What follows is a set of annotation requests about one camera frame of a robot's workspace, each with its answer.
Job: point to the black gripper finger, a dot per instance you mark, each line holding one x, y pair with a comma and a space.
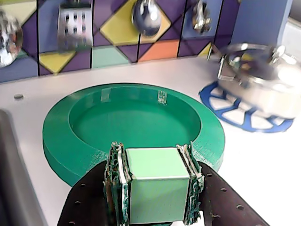
218, 197
91, 195

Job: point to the light green cube lid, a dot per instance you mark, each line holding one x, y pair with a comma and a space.
157, 183

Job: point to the green round recipient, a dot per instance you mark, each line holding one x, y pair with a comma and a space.
131, 120

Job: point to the blue burner trivet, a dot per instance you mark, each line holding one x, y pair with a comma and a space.
237, 117

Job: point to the shiny metal kettle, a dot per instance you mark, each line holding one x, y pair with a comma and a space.
265, 82

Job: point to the colourful geometric backsplash panel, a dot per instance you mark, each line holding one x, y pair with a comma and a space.
122, 44

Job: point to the metal mesh strainer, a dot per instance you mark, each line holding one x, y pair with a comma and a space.
9, 40

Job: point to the small metal hanging utensil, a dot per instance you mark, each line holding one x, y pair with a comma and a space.
201, 18

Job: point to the metal ladle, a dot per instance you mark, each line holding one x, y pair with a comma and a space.
147, 18

